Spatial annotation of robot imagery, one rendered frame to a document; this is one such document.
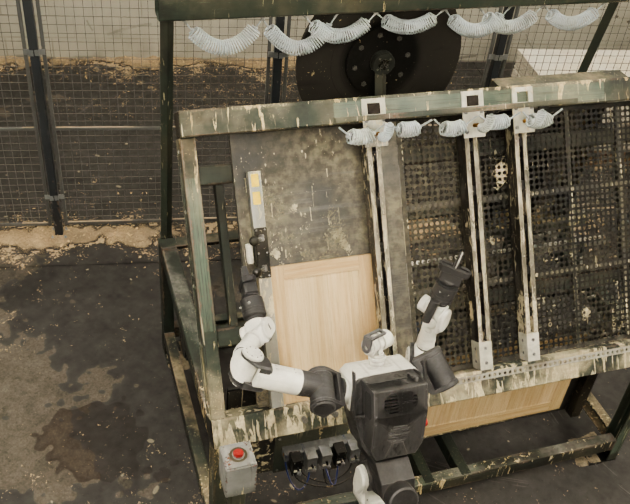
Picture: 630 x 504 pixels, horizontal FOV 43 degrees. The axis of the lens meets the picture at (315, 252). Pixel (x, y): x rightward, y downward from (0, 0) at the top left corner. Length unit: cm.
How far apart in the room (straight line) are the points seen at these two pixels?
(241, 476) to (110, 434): 141
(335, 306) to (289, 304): 20
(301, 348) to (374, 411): 66
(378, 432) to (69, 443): 204
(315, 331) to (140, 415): 146
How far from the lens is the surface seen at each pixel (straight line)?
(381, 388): 275
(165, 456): 430
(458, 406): 409
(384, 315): 335
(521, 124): 354
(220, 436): 328
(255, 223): 317
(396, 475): 296
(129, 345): 483
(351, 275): 333
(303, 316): 329
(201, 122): 307
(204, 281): 314
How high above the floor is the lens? 343
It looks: 39 degrees down
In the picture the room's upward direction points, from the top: 6 degrees clockwise
